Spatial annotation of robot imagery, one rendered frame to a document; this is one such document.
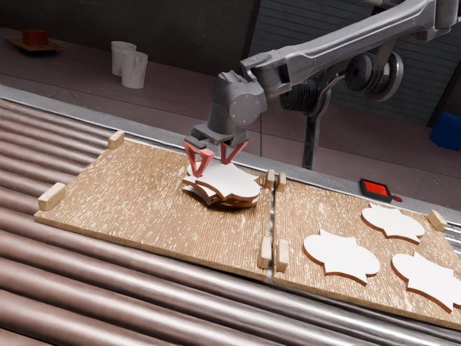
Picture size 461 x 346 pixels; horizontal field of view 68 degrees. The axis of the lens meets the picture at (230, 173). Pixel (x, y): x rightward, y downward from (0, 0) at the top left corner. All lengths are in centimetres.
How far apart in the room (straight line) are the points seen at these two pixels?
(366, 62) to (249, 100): 94
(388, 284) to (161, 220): 43
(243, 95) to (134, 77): 374
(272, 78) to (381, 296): 43
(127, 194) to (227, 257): 24
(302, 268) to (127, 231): 32
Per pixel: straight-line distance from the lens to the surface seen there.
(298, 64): 67
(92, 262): 60
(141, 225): 64
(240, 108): 58
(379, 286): 69
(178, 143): 99
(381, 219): 87
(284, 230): 71
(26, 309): 56
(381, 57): 149
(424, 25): 81
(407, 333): 67
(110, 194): 72
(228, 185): 69
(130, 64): 424
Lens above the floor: 135
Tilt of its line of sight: 29 degrees down
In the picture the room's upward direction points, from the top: 14 degrees clockwise
